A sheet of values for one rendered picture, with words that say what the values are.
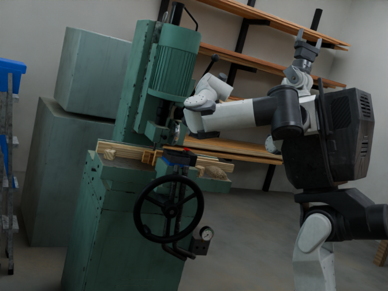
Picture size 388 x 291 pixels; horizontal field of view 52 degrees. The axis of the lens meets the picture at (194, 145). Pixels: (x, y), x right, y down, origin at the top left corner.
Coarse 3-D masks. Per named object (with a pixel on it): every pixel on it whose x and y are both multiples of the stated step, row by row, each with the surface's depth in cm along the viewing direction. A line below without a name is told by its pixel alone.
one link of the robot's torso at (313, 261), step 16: (304, 224) 134; (320, 224) 130; (304, 240) 133; (320, 240) 130; (304, 256) 134; (320, 256) 137; (304, 272) 137; (320, 272) 133; (304, 288) 138; (320, 288) 134
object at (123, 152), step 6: (120, 150) 176; (126, 150) 177; (132, 150) 178; (138, 150) 180; (120, 156) 177; (126, 156) 178; (132, 156) 179; (138, 156) 180; (198, 162) 192; (204, 162) 193; (210, 162) 194; (216, 162) 196; (222, 168) 198; (228, 168) 199
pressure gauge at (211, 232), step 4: (204, 228) 178; (208, 228) 178; (200, 232) 179; (204, 232) 178; (208, 232) 179; (212, 232) 180; (200, 236) 179; (204, 236) 179; (208, 236) 179; (212, 236) 180; (204, 240) 179; (208, 240) 180
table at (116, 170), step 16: (96, 160) 171; (128, 160) 175; (112, 176) 161; (128, 176) 164; (144, 176) 167; (208, 176) 182; (160, 192) 161; (176, 192) 163; (192, 192) 166; (224, 192) 183
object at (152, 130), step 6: (150, 126) 181; (156, 126) 175; (162, 126) 179; (150, 132) 180; (156, 132) 176; (162, 132) 177; (168, 132) 178; (150, 138) 179; (156, 138) 176; (162, 138) 177
